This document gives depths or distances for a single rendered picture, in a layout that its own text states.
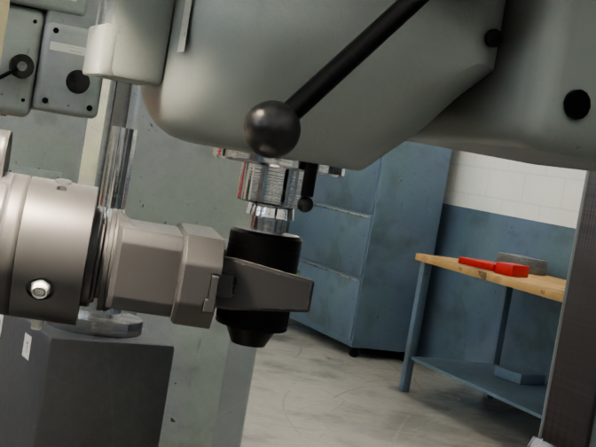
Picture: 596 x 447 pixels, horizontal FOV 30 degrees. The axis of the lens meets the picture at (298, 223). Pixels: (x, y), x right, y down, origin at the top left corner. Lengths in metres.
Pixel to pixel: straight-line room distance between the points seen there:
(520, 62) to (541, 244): 6.72
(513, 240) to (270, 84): 7.04
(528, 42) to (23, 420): 0.59
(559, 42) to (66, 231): 0.31
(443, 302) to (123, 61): 7.65
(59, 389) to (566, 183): 6.42
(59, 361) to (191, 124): 0.40
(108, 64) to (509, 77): 0.24
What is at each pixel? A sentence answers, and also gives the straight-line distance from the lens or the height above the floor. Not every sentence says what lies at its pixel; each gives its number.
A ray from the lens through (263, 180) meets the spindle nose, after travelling 0.69.
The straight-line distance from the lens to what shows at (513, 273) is 6.46.
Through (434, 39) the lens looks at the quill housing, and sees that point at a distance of 0.65.
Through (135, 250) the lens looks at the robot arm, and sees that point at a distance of 0.67.
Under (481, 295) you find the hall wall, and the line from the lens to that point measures 7.87.
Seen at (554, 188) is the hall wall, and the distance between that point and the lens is 7.38.
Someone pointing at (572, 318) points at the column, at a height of 1.21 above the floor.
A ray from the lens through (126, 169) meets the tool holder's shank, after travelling 1.05.
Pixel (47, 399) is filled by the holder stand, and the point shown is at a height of 1.07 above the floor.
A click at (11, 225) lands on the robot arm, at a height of 1.25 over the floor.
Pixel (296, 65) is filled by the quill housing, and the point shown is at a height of 1.36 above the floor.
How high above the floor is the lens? 1.31
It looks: 3 degrees down
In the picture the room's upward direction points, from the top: 10 degrees clockwise
